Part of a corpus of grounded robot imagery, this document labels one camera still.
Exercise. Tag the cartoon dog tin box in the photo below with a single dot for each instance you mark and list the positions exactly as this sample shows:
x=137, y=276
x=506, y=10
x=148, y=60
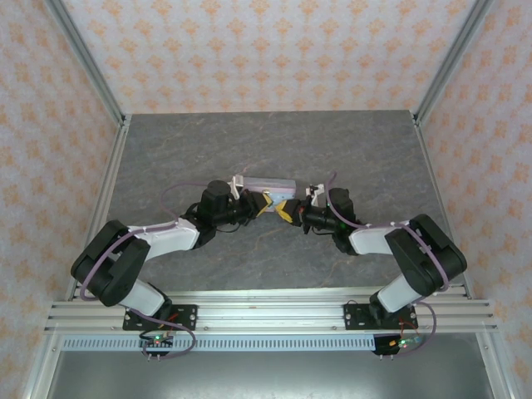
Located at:
x=278, y=185

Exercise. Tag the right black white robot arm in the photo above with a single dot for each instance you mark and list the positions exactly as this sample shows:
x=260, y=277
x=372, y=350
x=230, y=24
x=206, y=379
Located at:
x=432, y=257

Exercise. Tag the grey metal sheet panel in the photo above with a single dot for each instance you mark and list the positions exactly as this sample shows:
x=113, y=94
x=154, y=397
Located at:
x=270, y=374

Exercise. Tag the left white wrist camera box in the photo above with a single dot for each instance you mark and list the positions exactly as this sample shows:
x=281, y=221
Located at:
x=237, y=185

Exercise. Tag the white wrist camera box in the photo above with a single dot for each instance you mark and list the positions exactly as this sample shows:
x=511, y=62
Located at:
x=313, y=193
x=237, y=185

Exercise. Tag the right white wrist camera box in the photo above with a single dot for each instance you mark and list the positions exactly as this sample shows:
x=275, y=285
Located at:
x=313, y=193

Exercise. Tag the aluminium table side rail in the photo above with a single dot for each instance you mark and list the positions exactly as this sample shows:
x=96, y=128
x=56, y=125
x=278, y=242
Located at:
x=112, y=166
x=434, y=187

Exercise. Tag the aluminium mounting rail beam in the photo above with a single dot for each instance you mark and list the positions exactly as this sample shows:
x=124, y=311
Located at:
x=270, y=316

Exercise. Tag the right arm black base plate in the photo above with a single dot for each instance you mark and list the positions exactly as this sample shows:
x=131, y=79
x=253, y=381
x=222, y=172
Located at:
x=357, y=316

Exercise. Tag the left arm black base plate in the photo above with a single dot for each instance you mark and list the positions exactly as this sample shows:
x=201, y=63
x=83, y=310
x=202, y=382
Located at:
x=185, y=311

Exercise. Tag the aluminium corner post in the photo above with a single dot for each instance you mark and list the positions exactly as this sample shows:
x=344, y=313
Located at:
x=89, y=62
x=449, y=62

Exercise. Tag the aluminium frame bar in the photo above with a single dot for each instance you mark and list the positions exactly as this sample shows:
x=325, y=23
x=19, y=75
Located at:
x=41, y=365
x=494, y=365

